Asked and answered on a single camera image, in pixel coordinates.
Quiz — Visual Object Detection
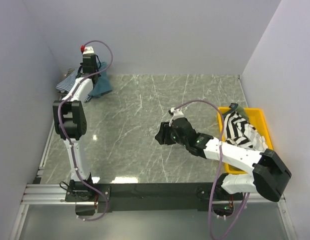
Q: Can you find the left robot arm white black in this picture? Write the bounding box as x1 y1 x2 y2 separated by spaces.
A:
53 53 101 202

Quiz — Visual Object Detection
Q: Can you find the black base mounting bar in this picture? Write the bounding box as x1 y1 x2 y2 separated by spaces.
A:
65 182 243 216

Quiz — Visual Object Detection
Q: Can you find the black white striped tank top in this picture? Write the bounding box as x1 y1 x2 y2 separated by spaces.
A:
223 111 268 152

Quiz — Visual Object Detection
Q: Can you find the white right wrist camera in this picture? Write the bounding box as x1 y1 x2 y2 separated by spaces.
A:
168 107 184 122

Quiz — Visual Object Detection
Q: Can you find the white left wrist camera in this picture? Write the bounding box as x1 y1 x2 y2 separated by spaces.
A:
80 45 95 56

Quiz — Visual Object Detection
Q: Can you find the folded black striped garment underneath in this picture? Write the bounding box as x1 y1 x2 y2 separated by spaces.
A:
63 68 78 79

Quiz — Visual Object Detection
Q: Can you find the dark green garment in bin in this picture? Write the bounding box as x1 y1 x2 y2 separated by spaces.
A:
228 103 249 121

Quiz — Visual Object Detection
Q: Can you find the yellow plastic bin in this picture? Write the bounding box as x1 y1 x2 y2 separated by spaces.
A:
217 107 274 175

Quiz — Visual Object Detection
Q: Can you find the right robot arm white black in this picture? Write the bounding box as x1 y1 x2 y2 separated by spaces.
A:
155 117 291 202

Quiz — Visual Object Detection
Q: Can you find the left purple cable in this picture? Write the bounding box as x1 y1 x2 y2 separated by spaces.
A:
58 39 113 222

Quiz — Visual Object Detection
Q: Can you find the folded blue striped tank top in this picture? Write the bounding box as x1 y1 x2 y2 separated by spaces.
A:
56 68 94 103

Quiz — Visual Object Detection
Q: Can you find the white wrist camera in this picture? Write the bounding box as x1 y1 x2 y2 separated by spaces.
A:
168 107 184 122
80 45 95 56

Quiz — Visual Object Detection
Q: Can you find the aluminium frame rail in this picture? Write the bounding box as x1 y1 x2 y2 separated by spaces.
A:
9 94 95 240

